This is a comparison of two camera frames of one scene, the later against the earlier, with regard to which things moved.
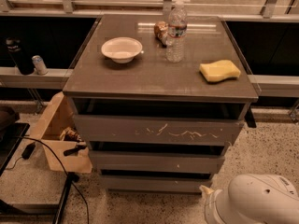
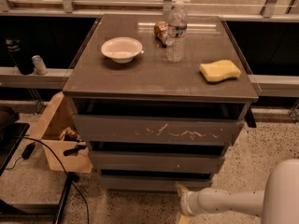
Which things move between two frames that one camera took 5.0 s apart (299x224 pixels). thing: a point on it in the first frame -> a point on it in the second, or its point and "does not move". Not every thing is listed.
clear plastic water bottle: x=177 y=29 does not move
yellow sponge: x=219 y=70 does not move
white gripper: x=211 y=205 -> x=187 y=203
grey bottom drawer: x=153 y=182 does not move
